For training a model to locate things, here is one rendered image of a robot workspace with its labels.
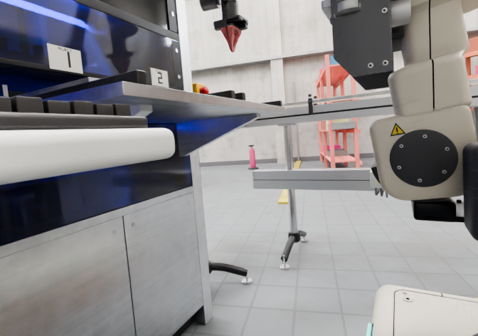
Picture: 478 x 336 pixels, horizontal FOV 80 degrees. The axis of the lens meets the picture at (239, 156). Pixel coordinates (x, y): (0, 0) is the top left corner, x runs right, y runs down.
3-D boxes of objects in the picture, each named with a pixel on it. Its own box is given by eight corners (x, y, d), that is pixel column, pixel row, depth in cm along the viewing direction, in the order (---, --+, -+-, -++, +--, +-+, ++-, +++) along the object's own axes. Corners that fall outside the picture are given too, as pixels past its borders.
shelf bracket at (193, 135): (178, 156, 111) (176, 122, 110) (183, 155, 114) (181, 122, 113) (259, 152, 95) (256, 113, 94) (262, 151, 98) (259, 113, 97)
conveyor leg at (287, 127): (285, 243, 185) (277, 124, 180) (289, 238, 193) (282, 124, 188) (299, 245, 181) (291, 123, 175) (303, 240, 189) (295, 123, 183)
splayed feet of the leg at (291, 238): (276, 269, 167) (274, 245, 166) (299, 238, 211) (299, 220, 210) (289, 271, 164) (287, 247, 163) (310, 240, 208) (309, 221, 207)
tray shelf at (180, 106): (-31, 125, 62) (-31, 116, 62) (178, 124, 124) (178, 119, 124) (124, 95, 40) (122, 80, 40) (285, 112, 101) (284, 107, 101)
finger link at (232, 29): (225, 56, 102) (223, 29, 101) (243, 53, 98) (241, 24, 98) (215, 52, 96) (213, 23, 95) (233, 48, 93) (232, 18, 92)
